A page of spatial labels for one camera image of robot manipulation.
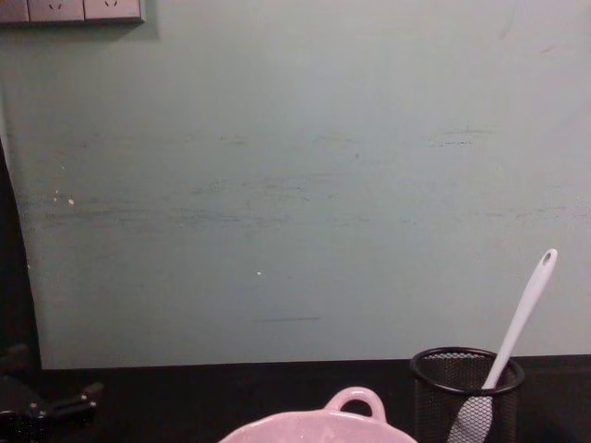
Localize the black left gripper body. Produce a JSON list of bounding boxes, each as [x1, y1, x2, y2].
[[0, 372, 53, 422]]

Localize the black table cloth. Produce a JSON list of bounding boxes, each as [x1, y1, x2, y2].
[[0, 353, 591, 443]]

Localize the black mesh pen holder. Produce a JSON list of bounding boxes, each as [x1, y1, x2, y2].
[[409, 346, 525, 443]]

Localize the white plastic spoon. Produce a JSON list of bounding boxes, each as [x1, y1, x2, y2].
[[446, 248, 559, 443]]

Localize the pink ceramic bowl with handle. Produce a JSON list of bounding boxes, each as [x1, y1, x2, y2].
[[216, 386, 419, 443]]

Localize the grey wall socket panel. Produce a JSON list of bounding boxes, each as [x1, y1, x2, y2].
[[0, 0, 146, 26]]

